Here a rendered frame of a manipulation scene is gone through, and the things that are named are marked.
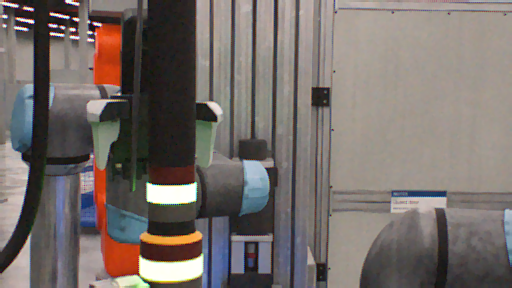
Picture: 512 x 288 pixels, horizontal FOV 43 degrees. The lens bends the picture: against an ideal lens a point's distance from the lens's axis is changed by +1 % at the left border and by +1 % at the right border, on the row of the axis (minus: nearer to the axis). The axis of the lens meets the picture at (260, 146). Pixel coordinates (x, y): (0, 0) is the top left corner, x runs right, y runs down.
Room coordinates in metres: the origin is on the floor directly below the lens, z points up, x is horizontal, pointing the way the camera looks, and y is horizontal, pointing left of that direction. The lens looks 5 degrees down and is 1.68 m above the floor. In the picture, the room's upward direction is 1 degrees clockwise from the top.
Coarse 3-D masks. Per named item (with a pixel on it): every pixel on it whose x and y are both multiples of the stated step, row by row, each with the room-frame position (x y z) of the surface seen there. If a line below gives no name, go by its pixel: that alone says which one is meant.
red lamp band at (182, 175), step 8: (152, 168) 0.43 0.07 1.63; (160, 168) 0.43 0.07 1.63; (168, 168) 0.43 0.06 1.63; (176, 168) 0.43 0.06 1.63; (184, 168) 0.43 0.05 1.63; (192, 168) 0.44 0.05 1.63; (152, 176) 0.43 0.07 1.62; (160, 176) 0.43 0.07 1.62; (168, 176) 0.43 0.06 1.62; (176, 176) 0.43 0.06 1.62; (184, 176) 0.43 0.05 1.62; (192, 176) 0.44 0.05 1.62; (168, 184) 0.43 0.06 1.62
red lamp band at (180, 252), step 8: (200, 240) 0.44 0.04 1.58; (144, 248) 0.43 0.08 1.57; (152, 248) 0.43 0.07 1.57; (160, 248) 0.43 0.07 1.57; (168, 248) 0.42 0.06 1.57; (176, 248) 0.43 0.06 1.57; (184, 248) 0.43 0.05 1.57; (192, 248) 0.43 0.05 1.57; (200, 248) 0.44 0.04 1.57; (144, 256) 0.43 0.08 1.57; (152, 256) 0.43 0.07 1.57; (160, 256) 0.43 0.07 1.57; (168, 256) 0.42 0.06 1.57; (176, 256) 0.43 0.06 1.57; (184, 256) 0.43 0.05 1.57; (192, 256) 0.43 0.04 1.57
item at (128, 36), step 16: (128, 16) 0.62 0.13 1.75; (144, 16) 0.62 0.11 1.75; (128, 32) 0.62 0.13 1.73; (144, 32) 0.62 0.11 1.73; (128, 48) 0.63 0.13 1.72; (144, 48) 0.63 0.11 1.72; (128, 64) 0.64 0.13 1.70; (144, 64) 0.64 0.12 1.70; (128, 80) 0.65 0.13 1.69; (144, 80) 0.65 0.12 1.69
